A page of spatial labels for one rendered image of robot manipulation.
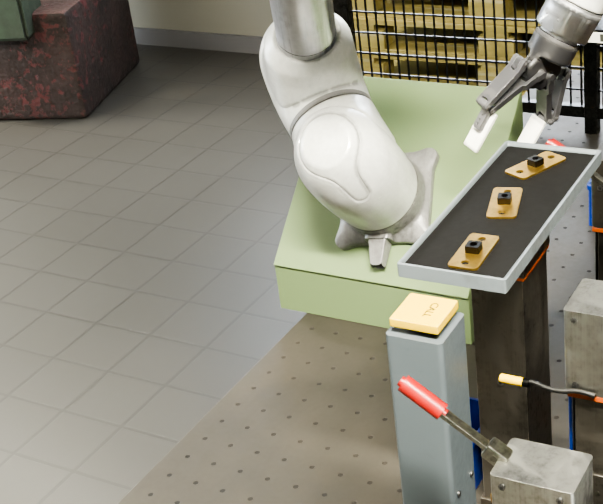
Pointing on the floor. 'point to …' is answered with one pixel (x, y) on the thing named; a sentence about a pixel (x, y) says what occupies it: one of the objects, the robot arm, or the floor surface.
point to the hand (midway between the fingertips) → (498, 145)
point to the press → (46, 56)
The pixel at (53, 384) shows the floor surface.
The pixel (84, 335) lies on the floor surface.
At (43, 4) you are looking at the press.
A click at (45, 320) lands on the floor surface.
